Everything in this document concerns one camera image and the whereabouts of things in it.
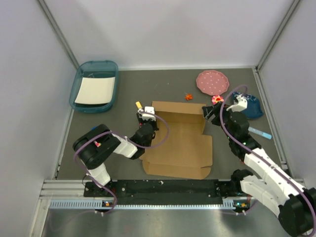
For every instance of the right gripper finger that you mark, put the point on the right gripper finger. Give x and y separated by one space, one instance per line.
208 113
217 107

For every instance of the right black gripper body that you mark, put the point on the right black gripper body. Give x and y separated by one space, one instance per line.
217 121

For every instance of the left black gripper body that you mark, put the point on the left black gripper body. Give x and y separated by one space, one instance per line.
153 123

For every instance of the brown cardboard box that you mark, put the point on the brown cardboard box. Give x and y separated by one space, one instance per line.
180 148

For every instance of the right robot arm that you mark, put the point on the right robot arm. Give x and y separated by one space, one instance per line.
292 203

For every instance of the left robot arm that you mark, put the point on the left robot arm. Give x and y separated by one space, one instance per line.
93 157

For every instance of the pink flower toy right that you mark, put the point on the pink flower toy right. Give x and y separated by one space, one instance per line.
216 99

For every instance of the pink flower toy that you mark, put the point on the pink flower toy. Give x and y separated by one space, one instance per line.
216 99
97 144

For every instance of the orange glitter maple leaf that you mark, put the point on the orange glitter maple leaf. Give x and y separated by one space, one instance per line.
188 97

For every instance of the yellow highlighter marker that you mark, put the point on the yellow highlighter marker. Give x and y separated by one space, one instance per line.
139 105

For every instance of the pink polka dot plate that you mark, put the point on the pink polka dot plate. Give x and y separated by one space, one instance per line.
212 82

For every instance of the dark blue leaf dish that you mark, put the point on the dark blue leaf dish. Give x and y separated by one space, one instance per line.
253 110

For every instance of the light blue marker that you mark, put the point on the light blue marker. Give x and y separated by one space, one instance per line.
260 133

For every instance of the pink flower toy left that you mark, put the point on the pink flower toy left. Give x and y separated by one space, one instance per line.
97 144

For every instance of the white paper sheet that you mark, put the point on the white paper sheet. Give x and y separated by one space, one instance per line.
95 91

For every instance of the teal plastic bin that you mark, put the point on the teal plastic bin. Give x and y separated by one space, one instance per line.
94 69

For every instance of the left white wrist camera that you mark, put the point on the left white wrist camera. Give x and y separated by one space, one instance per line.
147 113

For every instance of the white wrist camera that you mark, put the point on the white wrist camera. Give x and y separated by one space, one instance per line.
147 113
240 105

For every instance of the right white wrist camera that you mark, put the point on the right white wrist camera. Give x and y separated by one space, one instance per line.
240 105

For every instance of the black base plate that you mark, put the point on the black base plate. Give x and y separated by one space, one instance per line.
124 188

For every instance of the aluminium frame rail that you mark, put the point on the aluminium frame rail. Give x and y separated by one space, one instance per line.
69 194

